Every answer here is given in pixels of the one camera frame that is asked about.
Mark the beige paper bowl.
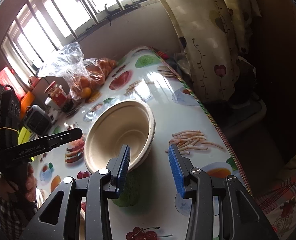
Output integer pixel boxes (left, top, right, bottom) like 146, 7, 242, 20
128, 100, 156, 172
84, 100, 142, 173

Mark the white paper plate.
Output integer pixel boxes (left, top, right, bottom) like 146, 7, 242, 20
79, 201, 86, 240

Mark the checkered left sleeve forearm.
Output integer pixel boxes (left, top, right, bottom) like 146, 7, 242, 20
0, 173, 40, 239

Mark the person's left hand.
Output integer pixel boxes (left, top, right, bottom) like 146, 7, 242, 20
0, 164, 36, 202

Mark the lower lime green box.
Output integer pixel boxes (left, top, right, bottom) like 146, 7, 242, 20
18, 126, 37, 162

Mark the small grey desk heater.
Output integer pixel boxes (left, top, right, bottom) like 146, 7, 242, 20
23, 105, 52, 137

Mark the fruit print tablecloth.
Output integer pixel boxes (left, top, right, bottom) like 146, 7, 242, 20
32, 46, 248, 239

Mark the orange shelf box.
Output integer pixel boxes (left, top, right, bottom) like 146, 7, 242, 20
20, 92, 35, 120

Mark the red labelled sauce jar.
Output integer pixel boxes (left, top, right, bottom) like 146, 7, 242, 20
45, 81, 78, 113

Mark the plastic bag of oranges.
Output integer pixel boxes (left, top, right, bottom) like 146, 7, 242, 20
38, 42, 117, 100

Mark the red gift bag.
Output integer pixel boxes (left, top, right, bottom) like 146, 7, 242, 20
0, 67, 26, 101

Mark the plaid cloth under table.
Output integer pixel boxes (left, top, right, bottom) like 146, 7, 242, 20
255, 176, 296, 239

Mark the window with bars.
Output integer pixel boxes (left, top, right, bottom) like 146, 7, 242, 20
1, 0, 149, 80

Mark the patterned beige curtain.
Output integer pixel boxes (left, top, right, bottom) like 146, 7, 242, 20
160, 0, 260, 102

